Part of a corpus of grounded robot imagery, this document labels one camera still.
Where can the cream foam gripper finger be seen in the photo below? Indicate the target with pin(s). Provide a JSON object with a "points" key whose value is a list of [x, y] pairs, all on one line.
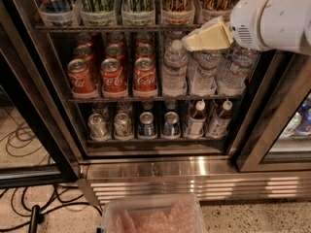
{"points": [[214, 37]]}

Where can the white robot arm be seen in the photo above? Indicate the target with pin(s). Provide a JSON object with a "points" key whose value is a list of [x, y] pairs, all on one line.
{"points": [[258, 25]]}

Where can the middle row right coca-cola can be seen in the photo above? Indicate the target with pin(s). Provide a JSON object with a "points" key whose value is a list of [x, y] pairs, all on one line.
{"points": [[145, 50]]}

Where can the row coca-cola can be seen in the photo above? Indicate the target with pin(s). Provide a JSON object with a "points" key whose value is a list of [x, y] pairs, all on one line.
{"points": [[115, 51], [145, 50], [86, 53]]}

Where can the front right coca-cola can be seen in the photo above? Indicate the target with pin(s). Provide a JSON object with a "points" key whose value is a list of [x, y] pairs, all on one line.
{"points": [[144, 77]]}

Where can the middle row centre coca-cola can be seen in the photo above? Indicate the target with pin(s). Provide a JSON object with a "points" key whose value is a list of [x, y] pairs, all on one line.
{"points": [[115, 51]]}

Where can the blue pepsi can right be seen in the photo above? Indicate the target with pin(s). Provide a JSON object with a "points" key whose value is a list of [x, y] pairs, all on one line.
{"points": [[171, 127]]}

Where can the blue pepsi can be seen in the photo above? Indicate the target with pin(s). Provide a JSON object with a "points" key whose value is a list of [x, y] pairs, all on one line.
{"points": [[171, 127], [146, 125]]}

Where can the front middle coca-cola can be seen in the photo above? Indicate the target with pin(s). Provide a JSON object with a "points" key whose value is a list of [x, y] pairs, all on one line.
{"points": [[113, 79]]}

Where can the blue pepsi can left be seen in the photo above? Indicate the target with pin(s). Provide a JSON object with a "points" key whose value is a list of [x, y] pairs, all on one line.
{"points": [[146, 125]]}

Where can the right glass fridge door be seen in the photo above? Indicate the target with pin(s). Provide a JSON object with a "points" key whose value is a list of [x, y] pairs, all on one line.
{"points": [[278, 87]]}

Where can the silver can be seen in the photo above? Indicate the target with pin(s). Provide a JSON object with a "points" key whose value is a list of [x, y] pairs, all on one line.
{"points": [[123, 126], [99, 130]]}

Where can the blue can behind right door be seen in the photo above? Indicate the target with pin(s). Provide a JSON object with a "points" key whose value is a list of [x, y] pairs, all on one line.
{"points": [[304, 127]]}

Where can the middle row left coca-cola can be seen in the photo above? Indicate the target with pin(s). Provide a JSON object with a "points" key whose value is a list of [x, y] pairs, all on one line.
{"points": [[86, 53]]}

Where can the front left coca-cola can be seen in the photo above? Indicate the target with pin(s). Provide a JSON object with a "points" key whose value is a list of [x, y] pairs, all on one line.
{"points": [[80, 74]]}

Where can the steel fridge base grille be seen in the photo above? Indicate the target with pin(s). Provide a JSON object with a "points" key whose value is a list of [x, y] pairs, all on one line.
{"points": [[209, 178]]}

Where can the silver can bottom left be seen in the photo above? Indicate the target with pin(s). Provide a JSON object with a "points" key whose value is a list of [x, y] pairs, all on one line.
{"points": [[99, 130]]}

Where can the blue red can top shelf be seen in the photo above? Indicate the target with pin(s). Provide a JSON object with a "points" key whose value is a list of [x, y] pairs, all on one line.
{"points": [[60, 13]]}

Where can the left open fridge door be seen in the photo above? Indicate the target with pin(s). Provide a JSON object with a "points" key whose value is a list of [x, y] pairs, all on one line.
{"points": [[25, 54]]}

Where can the middle water bottle front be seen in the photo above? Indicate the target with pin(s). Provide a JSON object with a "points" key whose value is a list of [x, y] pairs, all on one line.
{"points": [[205, 70]]}

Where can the water bottle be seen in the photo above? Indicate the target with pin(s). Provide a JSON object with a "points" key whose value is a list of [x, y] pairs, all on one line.
{"points": [[174, 70], [205, 70], [235, 70]]}

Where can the right water bottle front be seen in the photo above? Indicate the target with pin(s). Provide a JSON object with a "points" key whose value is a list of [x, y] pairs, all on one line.
{"points": [[235, 70]]}

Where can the left water bottle front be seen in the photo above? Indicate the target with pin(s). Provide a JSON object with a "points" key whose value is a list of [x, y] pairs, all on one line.
{"points": [[174, 70]]}

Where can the left iced tea bottle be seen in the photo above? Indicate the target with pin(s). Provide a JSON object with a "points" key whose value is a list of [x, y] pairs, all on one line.
{"points": [[195, 120]]}

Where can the iced tea bottle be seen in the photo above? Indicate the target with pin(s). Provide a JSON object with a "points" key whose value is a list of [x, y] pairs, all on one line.
{"points": [[195, 120], [220, 120]]}

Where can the right iced tea bottle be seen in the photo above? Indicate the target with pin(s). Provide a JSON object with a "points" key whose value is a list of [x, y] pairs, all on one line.
{"points": [[220, 120]]}

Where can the clear plastic bin bubble wrap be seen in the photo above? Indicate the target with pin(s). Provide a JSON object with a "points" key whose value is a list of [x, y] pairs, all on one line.
{"points": [[172, 213]]}

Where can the top wire fridge shelf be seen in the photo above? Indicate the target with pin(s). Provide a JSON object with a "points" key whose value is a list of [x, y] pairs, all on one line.
{"points": [[119, 28]]}

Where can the wire fridge shelf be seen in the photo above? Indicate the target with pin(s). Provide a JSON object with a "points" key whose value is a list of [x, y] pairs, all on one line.
{"points": [[156, 98], [119, 28]]}

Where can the middle wire fridge shelf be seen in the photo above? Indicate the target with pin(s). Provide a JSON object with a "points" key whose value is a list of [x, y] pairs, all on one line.
{"points": [[156, 98]]}

